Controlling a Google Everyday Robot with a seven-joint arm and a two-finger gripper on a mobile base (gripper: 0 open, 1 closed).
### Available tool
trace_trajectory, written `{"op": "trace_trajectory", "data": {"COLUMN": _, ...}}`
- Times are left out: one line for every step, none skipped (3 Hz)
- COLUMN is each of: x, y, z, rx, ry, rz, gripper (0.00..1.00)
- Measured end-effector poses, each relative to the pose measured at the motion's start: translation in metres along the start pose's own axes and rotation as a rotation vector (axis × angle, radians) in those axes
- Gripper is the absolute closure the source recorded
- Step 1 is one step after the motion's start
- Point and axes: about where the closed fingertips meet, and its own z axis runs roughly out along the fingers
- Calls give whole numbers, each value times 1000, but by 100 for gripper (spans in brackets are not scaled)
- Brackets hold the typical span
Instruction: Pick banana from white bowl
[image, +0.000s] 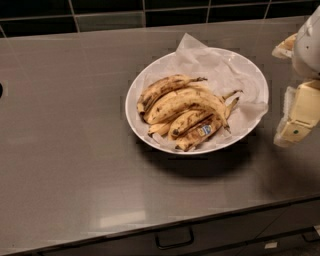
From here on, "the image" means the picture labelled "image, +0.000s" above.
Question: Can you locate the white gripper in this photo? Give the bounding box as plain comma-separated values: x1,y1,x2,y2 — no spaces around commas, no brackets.
272,6,320,147

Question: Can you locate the banana with blue sticker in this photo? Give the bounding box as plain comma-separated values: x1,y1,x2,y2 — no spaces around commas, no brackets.
174,96,240,153

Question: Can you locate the white ceramic bowl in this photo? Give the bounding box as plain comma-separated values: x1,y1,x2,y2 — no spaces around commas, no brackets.
125,47,269,155

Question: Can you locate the large middle spotted banana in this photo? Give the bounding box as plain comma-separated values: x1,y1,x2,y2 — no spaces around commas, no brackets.
143,88,230,131

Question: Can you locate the short brown spotted banana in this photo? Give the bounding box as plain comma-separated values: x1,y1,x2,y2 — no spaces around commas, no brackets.
168,110,216,140

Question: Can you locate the top spotted banana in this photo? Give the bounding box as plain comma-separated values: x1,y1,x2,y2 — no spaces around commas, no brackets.
137,74,207,115

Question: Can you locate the small pale banana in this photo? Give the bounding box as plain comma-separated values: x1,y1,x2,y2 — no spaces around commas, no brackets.
148,121,172,136

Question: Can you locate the white paper liner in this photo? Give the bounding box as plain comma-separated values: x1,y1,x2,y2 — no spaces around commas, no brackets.
126,34,269,155

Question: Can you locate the dark cabinet drawer front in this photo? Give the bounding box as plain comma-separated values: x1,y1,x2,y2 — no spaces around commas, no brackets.
41,200,320,256

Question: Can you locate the black right drawer handle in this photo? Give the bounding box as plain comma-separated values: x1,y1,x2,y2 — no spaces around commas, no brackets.
302,230,320,243

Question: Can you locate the black drawer handle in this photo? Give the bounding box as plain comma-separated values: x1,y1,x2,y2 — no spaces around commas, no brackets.
302,230,320,243
155,227,194,250

